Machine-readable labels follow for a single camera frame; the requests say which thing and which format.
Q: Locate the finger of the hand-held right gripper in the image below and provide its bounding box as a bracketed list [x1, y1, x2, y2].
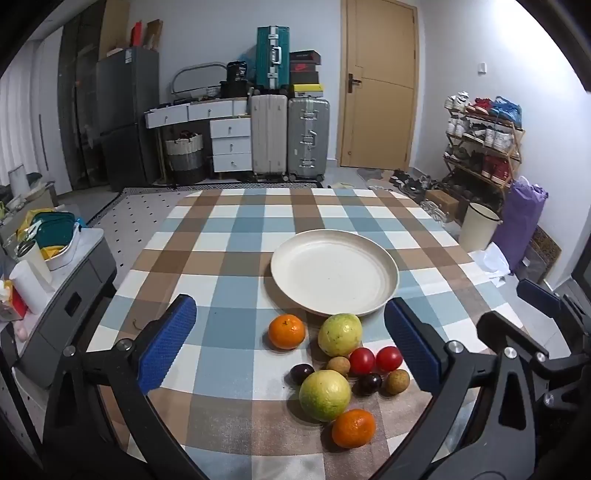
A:
[516, 279, 591, 357]
[475, 311, 574, 376]

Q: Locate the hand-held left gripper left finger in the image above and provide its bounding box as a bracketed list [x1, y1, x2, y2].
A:
[44, 294, 218, 480]

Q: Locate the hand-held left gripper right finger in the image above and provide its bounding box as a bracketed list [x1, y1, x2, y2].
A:
[369, 298, 541, 480]

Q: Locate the yellowish guava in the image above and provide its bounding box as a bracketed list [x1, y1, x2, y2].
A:
[318, 313, 363, 357]

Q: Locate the green guava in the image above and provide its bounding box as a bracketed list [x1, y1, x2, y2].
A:
[299, 370, 352, 422]

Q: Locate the smooth orange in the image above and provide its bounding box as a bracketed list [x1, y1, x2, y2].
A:
[331, 409, 376, 449]

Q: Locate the cream round plate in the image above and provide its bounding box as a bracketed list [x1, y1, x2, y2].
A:
[270, 229, 399, 318]

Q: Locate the dark purple plum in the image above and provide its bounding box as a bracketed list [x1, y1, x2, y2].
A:
[289, 364, 315, 387]
[358, 373, 383, 397]

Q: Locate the orange with stem mark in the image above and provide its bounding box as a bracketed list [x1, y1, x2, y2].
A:
[269, 314, 306, 350]

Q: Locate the red tomato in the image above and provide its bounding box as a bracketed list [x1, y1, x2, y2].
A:
[376, 346, 403, 373]
[348, 347, 376, 376]

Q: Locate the patterned doormat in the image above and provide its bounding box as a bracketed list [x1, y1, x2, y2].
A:
[519, 224, 563, 283]

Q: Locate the white plastic bag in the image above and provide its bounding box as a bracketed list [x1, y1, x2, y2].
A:
[471, 242, 511, 287]

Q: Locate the purple bag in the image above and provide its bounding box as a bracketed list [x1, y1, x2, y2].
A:
[490, 176, 549, 275]

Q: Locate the white bucket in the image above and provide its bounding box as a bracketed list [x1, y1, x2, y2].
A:
[458, 202, 502, 253]

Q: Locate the checkered tablecloth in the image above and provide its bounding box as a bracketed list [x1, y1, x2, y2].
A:
[88, 187, 522, 480]

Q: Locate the grey cabinet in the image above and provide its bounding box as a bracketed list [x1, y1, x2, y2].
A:
[14, 228, 118, 388]

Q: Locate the white basin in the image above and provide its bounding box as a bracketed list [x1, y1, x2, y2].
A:
[28, 217, 85, 271]

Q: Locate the wooden shoe rack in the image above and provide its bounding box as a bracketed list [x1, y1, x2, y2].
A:
[442, 99, 526, 204]

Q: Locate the white cup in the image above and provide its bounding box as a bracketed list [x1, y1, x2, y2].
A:
[9, 260, 50, 315]

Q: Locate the green pouch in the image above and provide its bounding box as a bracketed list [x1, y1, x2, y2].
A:
[31, 211, 77, 248]

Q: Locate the pile of dark sandals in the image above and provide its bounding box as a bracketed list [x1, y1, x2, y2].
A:
[390, 168, 437, 200]

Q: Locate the group of sneakers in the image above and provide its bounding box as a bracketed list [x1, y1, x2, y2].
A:
[443, 91, 523, 183]

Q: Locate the woven laundry basket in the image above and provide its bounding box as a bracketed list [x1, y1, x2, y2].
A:
[165, 133, 205, 185]

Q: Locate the white dressing table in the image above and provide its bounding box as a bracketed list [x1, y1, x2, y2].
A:
[144, 98, 252, 182]

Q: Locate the white suitcase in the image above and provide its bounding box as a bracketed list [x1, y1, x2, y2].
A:
[250, 93, 288, 182]

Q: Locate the silver suitcase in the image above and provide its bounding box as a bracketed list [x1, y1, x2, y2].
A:
[287, 97, 330, 182]

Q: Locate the grey refrigerator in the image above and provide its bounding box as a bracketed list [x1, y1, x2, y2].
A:
[96, 46, 160, 192]

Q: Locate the wooden door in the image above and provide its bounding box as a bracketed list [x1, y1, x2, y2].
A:
[339, 0, 419, 169]

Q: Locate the dark glass cabinet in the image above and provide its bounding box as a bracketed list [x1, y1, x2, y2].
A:
[58, 9, 101, 191]

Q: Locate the black bag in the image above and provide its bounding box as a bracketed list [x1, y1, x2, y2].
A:
[226, 61, 250, 85]

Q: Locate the dark red shoe box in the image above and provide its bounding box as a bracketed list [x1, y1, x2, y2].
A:
[290, 63, 320, 85]

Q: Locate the teal suitcase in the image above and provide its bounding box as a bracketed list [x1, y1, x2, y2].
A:
[256, 25, 291, 90]

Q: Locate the tall cardboard box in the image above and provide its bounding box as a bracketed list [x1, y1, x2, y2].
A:
[99, 0, 131, 58]

